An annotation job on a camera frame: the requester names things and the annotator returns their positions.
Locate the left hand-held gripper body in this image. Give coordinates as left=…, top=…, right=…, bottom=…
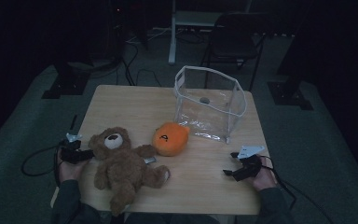
left=60, top=133, right=83, bottom=165

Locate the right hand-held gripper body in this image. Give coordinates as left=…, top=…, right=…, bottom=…
left=232, top=145, right=266, bottom=182

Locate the brown teddy bear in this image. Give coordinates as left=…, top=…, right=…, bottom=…
left=88, top=126, right=171, bottom=217

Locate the orange plush toy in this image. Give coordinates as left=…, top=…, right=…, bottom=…
left=151, top=121, right=191, bottom=157

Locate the person's left hand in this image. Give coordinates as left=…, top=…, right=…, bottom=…
left=57, top=159, right=87, bottom=184

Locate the person's right hand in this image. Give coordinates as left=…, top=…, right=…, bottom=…
left=250, top=157, right=278, bottom=191

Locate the thin black rod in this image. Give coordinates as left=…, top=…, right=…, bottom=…
left=69, top=114, right=78, bottom=132

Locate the black stand base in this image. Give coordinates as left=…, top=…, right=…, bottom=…
left=41, top=60, right=91, bottom=101
left=267, top=78, right=314, bottom=111

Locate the black folding chair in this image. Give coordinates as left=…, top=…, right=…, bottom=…
left=200, top=12, right=267, bottom=91

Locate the dark computer tower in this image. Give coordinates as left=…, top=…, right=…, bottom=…
left=105, top=0, right=129, bottom=61

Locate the right hand-held gripper cable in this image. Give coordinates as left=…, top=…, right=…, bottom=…
left=260, top=154, right=335, bottom=224

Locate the hand-held gripper cable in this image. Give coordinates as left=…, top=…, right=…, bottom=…
left=21, top=143, right=63, bottom=188
left=260, top=154, right=335, bottom=224

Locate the left hand-held gripper cable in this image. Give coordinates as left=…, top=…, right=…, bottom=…
left=21, top=143, right=63, bottom=188

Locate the black floor cable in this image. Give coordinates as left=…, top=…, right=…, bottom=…
left=135, top=68, right=163, bottom=88
left=121, top=40, right=137, bottom=87

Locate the white desk frame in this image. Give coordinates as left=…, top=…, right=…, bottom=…
left=167, top=0, right=253, bottom=65

